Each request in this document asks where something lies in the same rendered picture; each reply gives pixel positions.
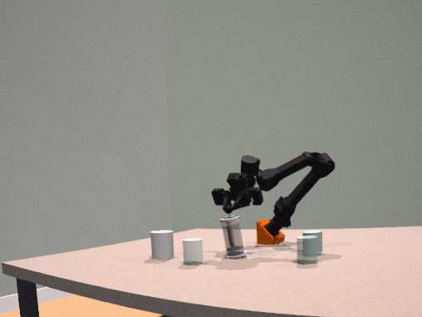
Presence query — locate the french press with black knob plunger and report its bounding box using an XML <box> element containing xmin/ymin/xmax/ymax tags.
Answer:
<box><xmin>220</xmin><ymin>206</ymin><xmax>248</xmax><ymax>258</ymax></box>

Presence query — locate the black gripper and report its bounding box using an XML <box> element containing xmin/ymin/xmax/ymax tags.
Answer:
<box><xmin>211</xmin><ymin>182</ymin><xmax>263</xmax><ymax>210</ymax></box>

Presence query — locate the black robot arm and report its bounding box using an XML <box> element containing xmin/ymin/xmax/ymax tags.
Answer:
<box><xmin>227</xmin><ymin>152</ymin><xmax>335</xmax><ymax>236</ymax></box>

